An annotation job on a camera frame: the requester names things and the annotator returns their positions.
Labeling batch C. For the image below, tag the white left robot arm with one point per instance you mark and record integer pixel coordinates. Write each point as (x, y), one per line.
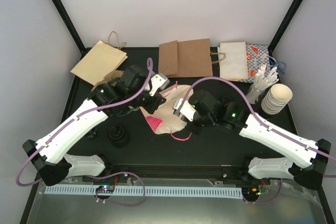
(49, 155)

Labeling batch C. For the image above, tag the stack of black lids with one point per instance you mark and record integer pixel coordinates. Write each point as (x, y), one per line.
(118, 136)

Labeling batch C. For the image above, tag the stack of paper cups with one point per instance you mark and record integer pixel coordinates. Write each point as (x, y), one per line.
(276, 99)

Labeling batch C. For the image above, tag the brown kraft paper bag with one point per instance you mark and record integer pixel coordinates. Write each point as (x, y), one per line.
(185, 59)

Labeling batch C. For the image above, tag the white plastic cutlery bunch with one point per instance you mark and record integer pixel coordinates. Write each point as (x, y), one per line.
(261, 83)

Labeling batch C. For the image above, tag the cake print paper bag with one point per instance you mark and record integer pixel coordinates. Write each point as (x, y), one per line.
(163, 121)

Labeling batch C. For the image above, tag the white perforated front rail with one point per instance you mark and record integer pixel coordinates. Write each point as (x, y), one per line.
(149, 191)

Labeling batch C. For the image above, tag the white paper bag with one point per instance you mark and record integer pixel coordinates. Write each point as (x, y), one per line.
(232, 60)

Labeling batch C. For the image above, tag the tan paper bag with handles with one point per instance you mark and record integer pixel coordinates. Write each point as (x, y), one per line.
(101, 59)

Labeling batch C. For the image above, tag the red blue patterned bag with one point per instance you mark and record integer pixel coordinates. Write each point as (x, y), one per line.
(258, 55)

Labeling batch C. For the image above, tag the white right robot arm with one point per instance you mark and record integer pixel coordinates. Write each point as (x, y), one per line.
(303, 160)

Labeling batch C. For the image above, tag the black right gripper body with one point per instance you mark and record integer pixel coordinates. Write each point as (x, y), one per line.
(208, 120)

